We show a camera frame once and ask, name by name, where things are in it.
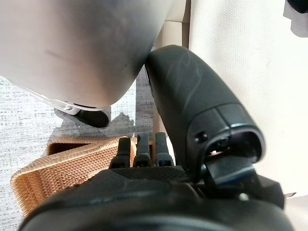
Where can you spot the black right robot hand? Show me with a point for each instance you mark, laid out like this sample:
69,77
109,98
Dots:
187,96

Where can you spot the white bed mattress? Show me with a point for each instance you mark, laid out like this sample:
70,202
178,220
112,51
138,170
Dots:
252,72

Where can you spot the woven wicker basket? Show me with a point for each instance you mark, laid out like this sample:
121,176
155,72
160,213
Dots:
72,163

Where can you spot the silver robot leg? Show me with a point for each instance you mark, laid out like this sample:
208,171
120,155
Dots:
72,48

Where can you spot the dark garment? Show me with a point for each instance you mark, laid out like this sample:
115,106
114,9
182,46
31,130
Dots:
297,14

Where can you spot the grey white textured rug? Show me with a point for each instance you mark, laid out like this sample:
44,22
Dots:
21,120

